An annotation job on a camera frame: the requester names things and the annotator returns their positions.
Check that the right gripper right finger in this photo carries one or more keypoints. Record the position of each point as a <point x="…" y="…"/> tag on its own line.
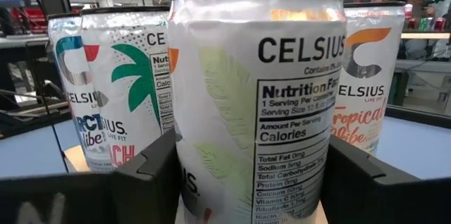
<point x="387" y="199"/>

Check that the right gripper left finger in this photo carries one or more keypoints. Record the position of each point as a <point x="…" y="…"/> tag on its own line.
<point x="88" y="199"/>

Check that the small red can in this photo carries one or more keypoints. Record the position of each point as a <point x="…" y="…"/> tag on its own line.
<point x="440" y="24"/>
<point x="412" y="24"/>

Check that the distant wooden table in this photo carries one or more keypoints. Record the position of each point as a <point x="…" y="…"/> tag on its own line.
<point x="426" y="35"/>

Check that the white Celsius Arctic Vibe can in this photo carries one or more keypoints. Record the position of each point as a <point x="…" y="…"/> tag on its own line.
<point x="70" y="76"/>

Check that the small green can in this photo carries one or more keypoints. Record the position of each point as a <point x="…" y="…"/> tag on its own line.
<point x="423" y="24"/>

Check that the red background object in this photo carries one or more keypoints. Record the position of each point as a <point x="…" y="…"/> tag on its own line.
<point x="31" y="19"/>

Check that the white Celsius can yellow band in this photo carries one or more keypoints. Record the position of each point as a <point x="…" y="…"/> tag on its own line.
<point x="225" y="111"/>

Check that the blue table mat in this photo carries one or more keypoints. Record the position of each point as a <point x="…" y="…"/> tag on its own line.
<point x="31" y="153"/>

